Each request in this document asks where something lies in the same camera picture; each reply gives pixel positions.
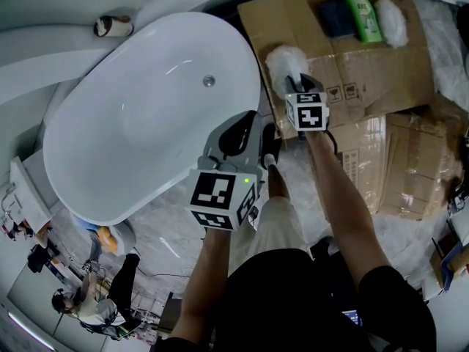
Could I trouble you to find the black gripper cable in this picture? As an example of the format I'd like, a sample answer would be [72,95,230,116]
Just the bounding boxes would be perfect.
[325,129,344,158]

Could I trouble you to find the white bathtub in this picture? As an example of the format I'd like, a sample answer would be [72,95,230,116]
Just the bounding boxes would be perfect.
[43,12,262,227]

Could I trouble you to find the flat cardboard box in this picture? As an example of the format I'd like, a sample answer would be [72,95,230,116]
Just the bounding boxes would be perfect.
[237,0,436,141]

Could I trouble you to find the person's black shoe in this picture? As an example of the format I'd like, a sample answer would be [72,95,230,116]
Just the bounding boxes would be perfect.
[261,122,284,161]

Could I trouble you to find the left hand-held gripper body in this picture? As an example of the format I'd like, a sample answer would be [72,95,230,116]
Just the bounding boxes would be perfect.
[188,155,265,231]

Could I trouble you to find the blue plush toy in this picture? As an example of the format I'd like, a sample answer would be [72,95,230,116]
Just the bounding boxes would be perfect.
[86,227,104,262]

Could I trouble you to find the taped cardboard box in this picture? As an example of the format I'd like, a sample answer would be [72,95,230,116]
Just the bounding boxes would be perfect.
[329,103,465,222]

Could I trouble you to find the grey toy bag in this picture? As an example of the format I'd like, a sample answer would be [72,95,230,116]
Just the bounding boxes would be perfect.
[69,214,137,260]

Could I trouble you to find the white bath puff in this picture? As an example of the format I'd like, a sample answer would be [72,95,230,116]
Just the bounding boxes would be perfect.
[373,0,410,49]

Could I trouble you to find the white sink cabinet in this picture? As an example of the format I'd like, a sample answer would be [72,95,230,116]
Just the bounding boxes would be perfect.
[0,155,53,235]

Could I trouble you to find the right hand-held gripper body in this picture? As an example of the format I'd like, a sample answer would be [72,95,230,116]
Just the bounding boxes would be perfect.
[284,92,330,132]

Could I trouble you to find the person's left forearm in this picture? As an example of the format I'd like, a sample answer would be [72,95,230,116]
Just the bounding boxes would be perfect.
[170,227,240,341]

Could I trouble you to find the white fluffy duster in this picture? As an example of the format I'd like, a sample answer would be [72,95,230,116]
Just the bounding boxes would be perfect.
[264,44,309,95]

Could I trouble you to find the green plastic bottle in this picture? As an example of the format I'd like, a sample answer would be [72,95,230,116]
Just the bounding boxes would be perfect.
[344,0,384,45]

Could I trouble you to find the orange flower plush toy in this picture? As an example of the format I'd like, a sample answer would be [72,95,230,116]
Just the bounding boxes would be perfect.
[97,225,119,255]

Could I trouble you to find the person's black shirt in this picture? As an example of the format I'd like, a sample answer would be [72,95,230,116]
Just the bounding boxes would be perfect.
[157,247,437,352]

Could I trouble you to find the person's right forearm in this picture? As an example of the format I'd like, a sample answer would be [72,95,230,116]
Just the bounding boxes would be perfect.
[306,130,391,282]

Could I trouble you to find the person's bare leg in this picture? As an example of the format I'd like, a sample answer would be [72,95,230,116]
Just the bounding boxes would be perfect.
[265,159,292,203]

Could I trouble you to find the person's pale trousers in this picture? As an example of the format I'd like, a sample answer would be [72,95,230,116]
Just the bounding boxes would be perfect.
[234,196,306,271]

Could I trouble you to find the small white and brown cup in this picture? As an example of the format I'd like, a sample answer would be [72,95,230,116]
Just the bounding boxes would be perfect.
[93,15,135,38]

